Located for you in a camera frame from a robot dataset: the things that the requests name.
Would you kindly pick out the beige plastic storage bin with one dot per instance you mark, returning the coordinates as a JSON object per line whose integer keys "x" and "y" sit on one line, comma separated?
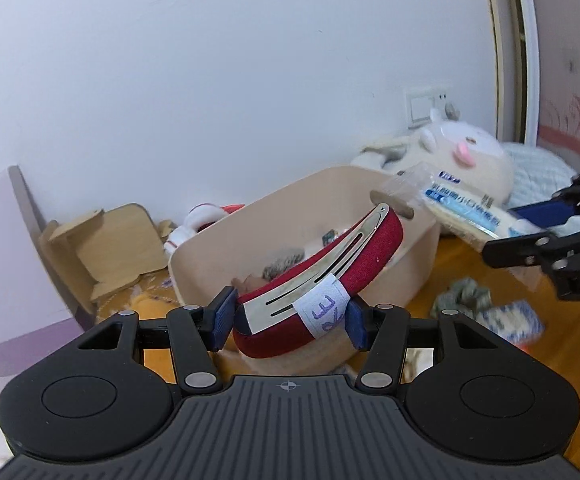
{"x": 290, "y": 210}

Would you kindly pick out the green patterned scrunchie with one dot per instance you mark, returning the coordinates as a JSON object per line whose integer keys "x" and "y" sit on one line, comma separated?
{"x": 464, "y": 292}

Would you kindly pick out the purple board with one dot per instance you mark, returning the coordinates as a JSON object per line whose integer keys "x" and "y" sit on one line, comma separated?
{"x": 10, "y": 260}

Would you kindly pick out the wooden phone stand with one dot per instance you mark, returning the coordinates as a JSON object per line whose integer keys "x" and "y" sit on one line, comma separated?
{"x": 115, "y": 245}

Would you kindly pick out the blue white tissue packet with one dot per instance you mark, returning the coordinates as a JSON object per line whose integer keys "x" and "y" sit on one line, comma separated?
{"x": 514, "y": 322}

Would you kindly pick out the white gold door frame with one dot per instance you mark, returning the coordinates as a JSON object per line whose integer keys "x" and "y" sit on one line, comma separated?
{"x": 514, "y": 50}

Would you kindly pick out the white wall socket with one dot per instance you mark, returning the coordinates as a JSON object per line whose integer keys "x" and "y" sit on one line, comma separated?
{"x": 424, "y": 107}

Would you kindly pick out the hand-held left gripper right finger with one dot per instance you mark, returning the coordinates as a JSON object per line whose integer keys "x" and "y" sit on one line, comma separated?
{"x": 357, "y": 325}

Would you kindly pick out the white plush toy pink nose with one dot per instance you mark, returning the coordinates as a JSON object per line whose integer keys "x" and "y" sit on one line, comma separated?
{"x": 469, "y": 145}

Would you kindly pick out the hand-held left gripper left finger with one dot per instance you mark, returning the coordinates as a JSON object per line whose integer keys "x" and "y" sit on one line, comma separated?
{"x": 222, "y": 317}

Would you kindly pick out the small white grey plush toy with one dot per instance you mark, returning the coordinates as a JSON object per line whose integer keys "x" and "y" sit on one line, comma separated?
{"x": 282, "y": 265}

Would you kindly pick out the pink patterned door panel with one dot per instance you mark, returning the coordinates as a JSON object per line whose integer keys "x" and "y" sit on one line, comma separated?
{"x": 574, "y": 60}

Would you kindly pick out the red snap hair clip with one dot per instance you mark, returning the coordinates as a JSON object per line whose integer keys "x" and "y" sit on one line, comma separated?
{"x": 369, "y": 255}

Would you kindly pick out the pale blue checked blanket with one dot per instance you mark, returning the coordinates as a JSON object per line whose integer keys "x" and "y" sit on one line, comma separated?
{"x": 534, "y": 170}

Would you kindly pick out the small white red plush toy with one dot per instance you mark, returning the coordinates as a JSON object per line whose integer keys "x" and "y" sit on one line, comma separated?
{"x": 200, "y": 217}

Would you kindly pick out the clear packet with blue label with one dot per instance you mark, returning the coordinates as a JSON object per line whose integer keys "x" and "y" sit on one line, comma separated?
{"x": 464, "y": 210}

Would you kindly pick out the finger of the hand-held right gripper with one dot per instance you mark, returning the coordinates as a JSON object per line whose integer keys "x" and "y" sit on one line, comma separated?
{"x": 519, "y": 252}
{"x": 539, "y": 215}

